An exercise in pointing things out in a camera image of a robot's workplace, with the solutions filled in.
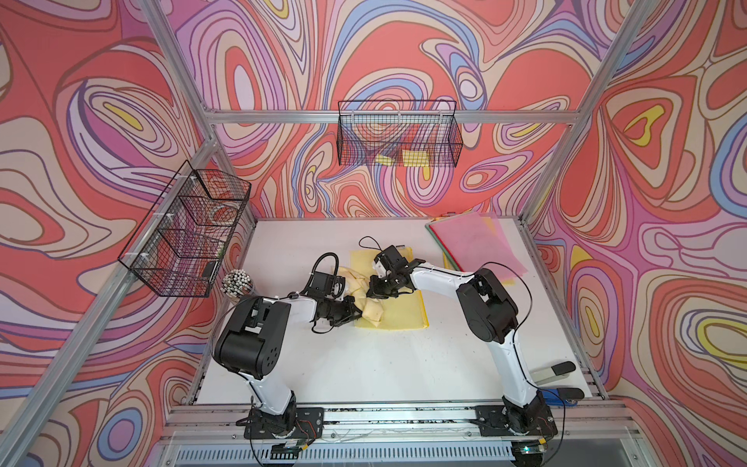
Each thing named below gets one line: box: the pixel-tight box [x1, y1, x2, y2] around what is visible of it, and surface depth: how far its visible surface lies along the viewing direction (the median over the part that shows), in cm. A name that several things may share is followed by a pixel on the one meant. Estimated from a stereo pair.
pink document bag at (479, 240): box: [425, 212, 529, 281], surface depth 114 cm
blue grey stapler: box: [529, 360, 585, 407], surface depth 79 cm
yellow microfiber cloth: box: [337, 266, 385, 328], surface depth 95 cm
